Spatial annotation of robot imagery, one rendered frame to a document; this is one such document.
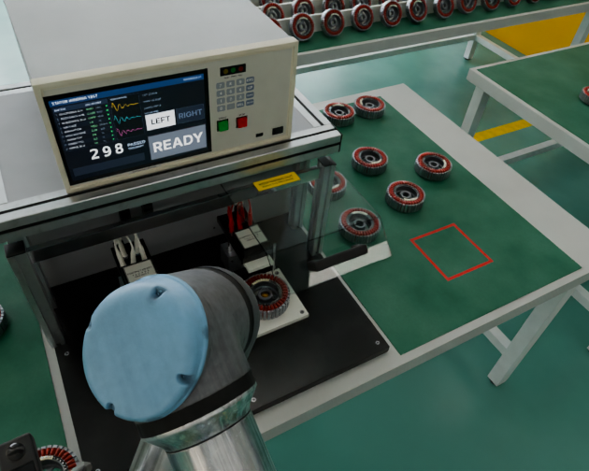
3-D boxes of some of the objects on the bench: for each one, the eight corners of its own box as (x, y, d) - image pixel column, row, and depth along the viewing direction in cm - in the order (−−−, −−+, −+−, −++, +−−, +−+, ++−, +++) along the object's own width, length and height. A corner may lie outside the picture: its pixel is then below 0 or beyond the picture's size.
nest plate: (308, 317, 114) (308, 313, 113) (248, 341, 108) (248, 338, 107) (278, 271, 123) (279, 267, 122) (221, 292, 117) (221, 288, 116)
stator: (412, 178, 156) (416, 168, 153) (414, 157, 164) (417, 148, 161) (449, 185, 155) (452, 175, 152) (449, 164, 163) (452, 154, 160)
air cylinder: (256, 264, 124) (257, 248, 120) (228, 273, 121) (228, 258, 117) (248, 249, 127) (248, 235, 123) (220, 259, 124) (220, 243, 120)
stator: (379, 191, 150) (381, 180, 148) (413, 187, 153) (416, 178, 150) (393, 216, 143) (395, 206, 140) (428, 211, 145) (432, 202, 143)
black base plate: (388, 351, 112) (390, 346, 110) (91, 492, 87) (88, 487, 86) (289, 218, 139) (289, 212, 138) (42, 296, 115) (39, 290, 113)
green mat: (581, 267, 134) (582, 267, 134) (400, 355, 111) (400, 354, 111) (380, 96, 190) (380, 95, 190) (231, 131, 167) (231, 130, 167)
